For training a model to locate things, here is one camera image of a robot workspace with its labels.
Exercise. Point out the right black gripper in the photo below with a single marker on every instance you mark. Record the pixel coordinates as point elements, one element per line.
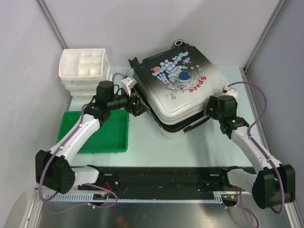
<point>213,102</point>

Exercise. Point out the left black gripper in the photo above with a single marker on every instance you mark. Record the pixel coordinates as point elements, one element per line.
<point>138,108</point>

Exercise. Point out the space astronaut hardshell suitcase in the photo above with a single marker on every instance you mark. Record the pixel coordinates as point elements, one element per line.
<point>176,85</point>

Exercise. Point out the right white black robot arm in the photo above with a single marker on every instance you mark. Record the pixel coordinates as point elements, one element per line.
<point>273,184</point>

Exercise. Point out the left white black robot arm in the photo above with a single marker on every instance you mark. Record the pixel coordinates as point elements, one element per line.
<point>53,167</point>

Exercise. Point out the green plastic tray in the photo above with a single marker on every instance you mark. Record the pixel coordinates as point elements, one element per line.
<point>111,137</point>

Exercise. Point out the white stacked drawer organizer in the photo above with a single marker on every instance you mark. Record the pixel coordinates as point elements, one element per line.
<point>81,70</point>

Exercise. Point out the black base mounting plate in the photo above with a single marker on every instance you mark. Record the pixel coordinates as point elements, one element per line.
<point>165,182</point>

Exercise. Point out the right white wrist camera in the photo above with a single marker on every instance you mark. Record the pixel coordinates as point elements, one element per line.
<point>230,91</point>

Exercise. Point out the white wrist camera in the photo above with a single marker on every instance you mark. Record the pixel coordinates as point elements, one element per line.
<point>127,84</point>
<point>230,91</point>

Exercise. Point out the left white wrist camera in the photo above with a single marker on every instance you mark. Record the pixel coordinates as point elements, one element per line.
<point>127,84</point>

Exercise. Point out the grey slotted cable duct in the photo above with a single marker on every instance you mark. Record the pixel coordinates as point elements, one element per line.
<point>100,197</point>

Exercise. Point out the aluminium frame rail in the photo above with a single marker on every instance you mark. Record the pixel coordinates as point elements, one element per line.
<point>46,189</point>

